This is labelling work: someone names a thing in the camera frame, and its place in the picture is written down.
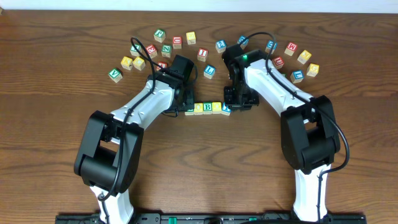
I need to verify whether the blue D right block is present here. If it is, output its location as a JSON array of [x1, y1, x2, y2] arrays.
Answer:
[[265, 40, 277, 54]]

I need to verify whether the red E wooden block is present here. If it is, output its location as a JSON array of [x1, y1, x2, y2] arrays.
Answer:
[[146, 44, 158, 58]]

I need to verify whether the yellow top wooden block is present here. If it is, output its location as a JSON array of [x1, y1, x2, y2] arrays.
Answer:
[[186, 31, 197, 45]]

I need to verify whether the red A upright block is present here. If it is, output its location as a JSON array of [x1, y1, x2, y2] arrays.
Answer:
[[156, 62, 168, 71]]

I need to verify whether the red U right block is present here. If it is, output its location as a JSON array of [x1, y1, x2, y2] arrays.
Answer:
[[272, 57, 285, 70]]

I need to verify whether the red M wooden block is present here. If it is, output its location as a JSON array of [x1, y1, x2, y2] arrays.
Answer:
[[284, 42, 297, 56]]

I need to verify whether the green Z wooden block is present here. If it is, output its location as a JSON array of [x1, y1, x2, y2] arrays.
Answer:
[[161, 44, 172, 58]]

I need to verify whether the yellow K wooden block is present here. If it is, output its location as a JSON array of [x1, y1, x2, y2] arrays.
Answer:
[[121, 56, 133, 70]]

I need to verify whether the green V wooden block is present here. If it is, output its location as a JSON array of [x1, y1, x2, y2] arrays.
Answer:
[[108, 68, 123, 83]]

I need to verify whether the red I wooden block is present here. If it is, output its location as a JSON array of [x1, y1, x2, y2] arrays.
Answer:
[[197, 48, 208, 62]]

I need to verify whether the green J wooden block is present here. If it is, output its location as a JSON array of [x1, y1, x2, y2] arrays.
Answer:
[[154, 29, 166, 43]]

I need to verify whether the red U wooden block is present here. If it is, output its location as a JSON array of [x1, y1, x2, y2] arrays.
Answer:
[[172, 36, 182, 49]]

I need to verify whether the yellow K right block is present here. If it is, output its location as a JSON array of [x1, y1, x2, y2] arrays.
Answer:
[[297, 50, 312, 65]]

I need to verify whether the blue T wooden block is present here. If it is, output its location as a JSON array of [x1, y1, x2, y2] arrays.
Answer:
[[221, 103, 231, 116]]

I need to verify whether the yellow C wooden block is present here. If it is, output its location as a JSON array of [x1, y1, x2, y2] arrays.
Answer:
[[133, 57, 146, 71]]

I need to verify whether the blue L right block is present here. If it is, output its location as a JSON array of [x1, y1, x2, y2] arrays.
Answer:
[[290, 70, 304, 83]]

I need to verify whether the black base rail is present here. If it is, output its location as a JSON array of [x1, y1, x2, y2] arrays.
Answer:
[[55, 212, 367, 224]]

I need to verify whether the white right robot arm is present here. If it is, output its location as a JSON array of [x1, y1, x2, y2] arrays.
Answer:
[[222, 44, 340, 222]]

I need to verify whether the blue d block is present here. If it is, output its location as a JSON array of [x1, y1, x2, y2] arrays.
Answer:
[[265, 40, 277, 54], [237, 35, 249, 50]]

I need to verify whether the green 7 wooden block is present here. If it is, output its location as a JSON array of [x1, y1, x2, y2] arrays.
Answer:
[[130, 44, 142, 57]]

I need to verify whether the yellow O block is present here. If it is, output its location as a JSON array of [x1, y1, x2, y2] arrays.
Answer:
[[211, 102, 222, 114], [193, 103, 203, 115]]

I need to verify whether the yellow G wooden block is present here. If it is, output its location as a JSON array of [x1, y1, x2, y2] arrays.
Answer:
[[307, 63, 320, 77]]

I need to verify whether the blue D left block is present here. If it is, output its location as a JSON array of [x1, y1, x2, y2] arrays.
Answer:
[[237, 35, 249, 50]]

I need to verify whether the green R wooden block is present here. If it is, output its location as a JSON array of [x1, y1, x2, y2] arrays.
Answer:
[[185, 109, 194, 116]]

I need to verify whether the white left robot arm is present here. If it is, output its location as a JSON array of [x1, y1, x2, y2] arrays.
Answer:
[[74, 71, 193, 223]]

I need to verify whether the blue 2 wooden block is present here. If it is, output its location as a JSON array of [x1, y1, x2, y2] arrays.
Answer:
[[215, 40, 227, 54]]

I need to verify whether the green B wooden block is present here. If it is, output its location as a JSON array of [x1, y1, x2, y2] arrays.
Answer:
[[203, 102, 213, 114]]

